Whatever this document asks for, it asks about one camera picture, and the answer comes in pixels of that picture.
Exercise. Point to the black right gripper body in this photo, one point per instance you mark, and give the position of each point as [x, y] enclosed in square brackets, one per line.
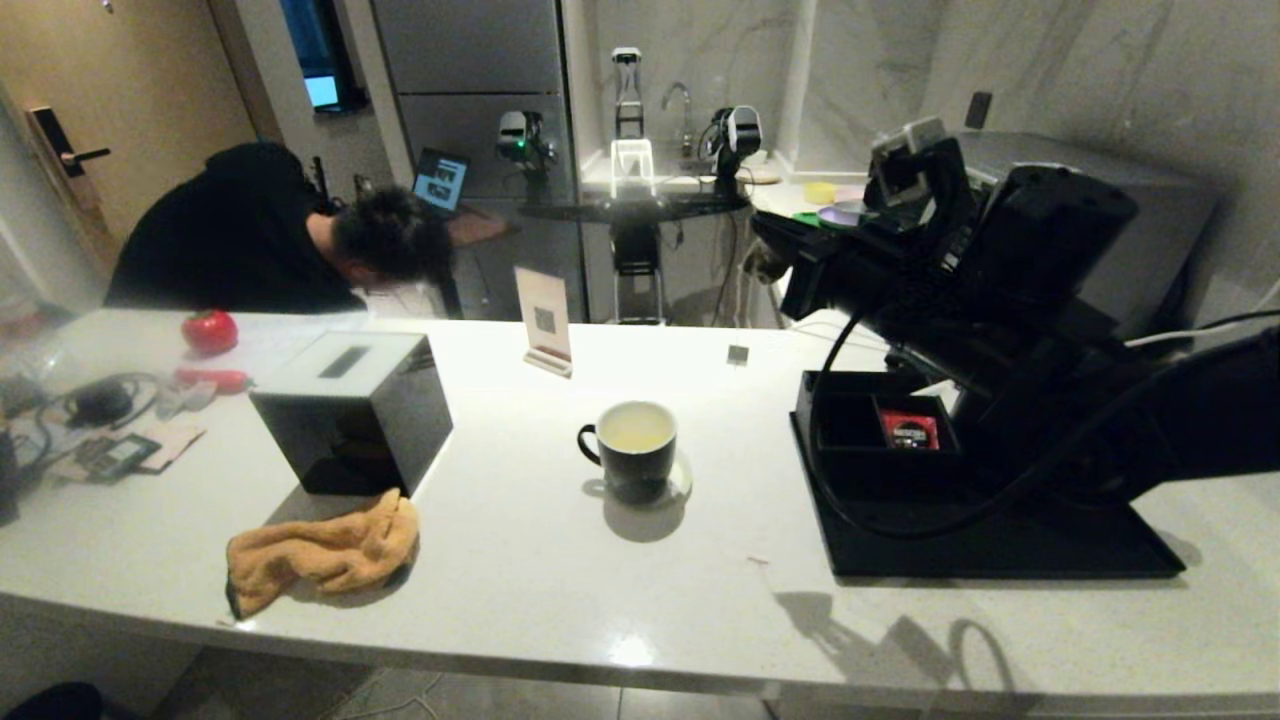
[890, 280]

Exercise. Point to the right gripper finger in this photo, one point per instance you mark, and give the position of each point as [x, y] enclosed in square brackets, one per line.
[790, 230]
[790, 247]

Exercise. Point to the small brown lump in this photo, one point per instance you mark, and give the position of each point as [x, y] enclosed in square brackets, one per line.
[765, 265]

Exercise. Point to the black electric kettle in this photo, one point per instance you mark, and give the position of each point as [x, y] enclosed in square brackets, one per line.
[975, 440]

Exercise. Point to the black mug white inside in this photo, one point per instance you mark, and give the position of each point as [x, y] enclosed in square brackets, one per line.
[630, 465]

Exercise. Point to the black background robot arm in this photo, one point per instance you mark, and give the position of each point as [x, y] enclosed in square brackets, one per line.
[738, 135]

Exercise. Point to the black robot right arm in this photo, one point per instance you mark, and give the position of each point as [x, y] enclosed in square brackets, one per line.
[1200, 420]

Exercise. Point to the red tea packet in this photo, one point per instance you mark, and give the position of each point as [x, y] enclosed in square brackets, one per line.
[905, 430]

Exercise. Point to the dark green printed packet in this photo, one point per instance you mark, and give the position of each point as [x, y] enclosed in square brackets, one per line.
[118, 457]

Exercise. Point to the yellow bowl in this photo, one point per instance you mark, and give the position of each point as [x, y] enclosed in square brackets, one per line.
[819, 192]

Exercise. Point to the small beige round dish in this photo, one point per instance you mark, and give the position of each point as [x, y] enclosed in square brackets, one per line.
[765, 178]

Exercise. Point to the chrome faucet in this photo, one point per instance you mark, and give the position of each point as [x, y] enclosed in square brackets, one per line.
[686, 125]

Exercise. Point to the black compartment box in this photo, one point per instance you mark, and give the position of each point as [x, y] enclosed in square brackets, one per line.
[835, 455]

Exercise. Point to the QR code table sign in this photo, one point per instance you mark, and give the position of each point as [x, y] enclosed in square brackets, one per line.
[543, 315]

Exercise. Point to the silver microwave oven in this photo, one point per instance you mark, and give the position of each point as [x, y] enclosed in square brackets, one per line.
[1170, 240]

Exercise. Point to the grey device green light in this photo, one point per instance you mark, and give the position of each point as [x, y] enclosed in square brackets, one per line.
[515, 135]

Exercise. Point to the black serving tray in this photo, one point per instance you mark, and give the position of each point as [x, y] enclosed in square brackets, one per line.
[1000, 555]

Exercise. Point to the brown wooden side table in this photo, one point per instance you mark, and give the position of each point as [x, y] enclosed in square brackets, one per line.
[480, 228]

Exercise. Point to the black laptop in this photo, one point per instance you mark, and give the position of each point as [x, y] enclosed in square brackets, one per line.
[440, 180]

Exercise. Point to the grey refrigerator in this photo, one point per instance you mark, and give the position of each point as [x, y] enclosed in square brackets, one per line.
[480, 60]

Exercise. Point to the black tissue box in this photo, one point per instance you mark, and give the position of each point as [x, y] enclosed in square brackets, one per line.
[350, 440]

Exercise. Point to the dark framed blue screen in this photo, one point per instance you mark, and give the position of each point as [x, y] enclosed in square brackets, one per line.
[325, 60]

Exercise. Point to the person in black shirt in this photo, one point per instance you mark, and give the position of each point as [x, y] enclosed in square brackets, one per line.
[230, 240]

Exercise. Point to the orange terry cloth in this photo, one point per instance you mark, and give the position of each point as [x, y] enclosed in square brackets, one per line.
[318, 555]

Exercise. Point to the red toy tomato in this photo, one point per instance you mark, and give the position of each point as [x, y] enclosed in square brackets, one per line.
[210, 332]

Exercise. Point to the crumpled white wrapper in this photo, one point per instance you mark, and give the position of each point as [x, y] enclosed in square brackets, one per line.
[190, 400]

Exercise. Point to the pink paper packet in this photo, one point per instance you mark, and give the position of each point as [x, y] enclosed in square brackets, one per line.
[180, 440]

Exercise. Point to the black computer mouse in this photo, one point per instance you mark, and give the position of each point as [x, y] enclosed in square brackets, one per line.
[100, 405]

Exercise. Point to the black round floor object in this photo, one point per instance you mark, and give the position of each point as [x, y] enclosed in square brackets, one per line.
[50, 703]

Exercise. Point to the black round pedestal table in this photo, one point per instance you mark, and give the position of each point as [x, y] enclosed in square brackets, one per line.
[640, 208]

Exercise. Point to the dark wall outlet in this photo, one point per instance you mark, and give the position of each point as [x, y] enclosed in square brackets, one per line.
[978, 110]

